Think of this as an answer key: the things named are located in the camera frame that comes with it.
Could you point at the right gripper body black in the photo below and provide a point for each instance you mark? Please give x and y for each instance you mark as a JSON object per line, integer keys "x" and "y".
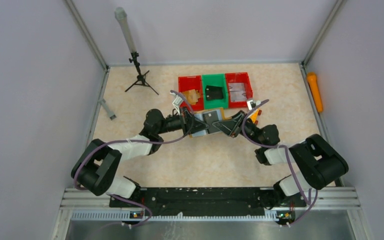
{"x": 239, "y": 123}

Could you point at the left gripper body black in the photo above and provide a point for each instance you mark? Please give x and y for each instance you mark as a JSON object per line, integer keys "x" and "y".
{"x": 185, "y": 120}

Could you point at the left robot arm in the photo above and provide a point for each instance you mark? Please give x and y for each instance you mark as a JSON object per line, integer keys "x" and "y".
{"x": 96, "y": 169}

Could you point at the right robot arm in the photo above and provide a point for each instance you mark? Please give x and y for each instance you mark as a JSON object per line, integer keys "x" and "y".
{"x": 318, "y": 162}

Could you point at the black VIP card in holder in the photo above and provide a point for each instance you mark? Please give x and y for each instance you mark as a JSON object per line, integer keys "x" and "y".
{"x": 210, "y": 117}

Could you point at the gold card in red bin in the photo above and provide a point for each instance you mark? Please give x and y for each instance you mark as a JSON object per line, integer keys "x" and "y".
{"x": 192, "y": 96}

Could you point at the silver VIP cards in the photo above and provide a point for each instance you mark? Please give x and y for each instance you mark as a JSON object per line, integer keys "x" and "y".
{"x": 237, "y": 92}

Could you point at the red bin with cards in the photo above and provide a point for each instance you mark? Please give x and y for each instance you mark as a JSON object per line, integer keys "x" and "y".
{"x": 239, "y": 77}

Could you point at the black card in green bin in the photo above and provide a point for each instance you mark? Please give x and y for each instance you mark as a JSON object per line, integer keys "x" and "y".
{"x": 214, "y": 93}

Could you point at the yellow toy brick car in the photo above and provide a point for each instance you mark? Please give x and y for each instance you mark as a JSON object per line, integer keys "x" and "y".
{"x": 255, "y": 114}

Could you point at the red bin left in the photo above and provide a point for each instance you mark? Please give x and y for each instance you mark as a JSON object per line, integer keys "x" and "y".
{"x": 186, "y": 83}

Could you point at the green plastic bin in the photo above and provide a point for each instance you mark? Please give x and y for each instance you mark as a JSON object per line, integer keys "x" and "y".
{"x": 216, "y": 80}

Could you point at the orange flashlight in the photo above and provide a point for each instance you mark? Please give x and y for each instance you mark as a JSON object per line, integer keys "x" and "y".
{"x": 312, "y": 81}

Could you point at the black tripod with grey tube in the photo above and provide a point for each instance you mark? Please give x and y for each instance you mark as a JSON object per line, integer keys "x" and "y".
{"x": 122, "y": 19}

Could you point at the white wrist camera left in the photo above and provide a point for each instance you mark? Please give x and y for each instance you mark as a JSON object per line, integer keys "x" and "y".
{"x": 177, "y": 101}

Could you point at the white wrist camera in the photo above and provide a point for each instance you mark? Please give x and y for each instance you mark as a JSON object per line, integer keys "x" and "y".
{"x": 177, "y": 101}
{"x": 251, "y": 103}

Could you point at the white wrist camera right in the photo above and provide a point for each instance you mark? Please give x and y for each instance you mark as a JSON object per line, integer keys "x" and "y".
{"x": 251, "y": 103}

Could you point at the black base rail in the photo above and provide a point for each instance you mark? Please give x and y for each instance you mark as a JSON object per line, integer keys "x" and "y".
{"x": 214, "y": 201}

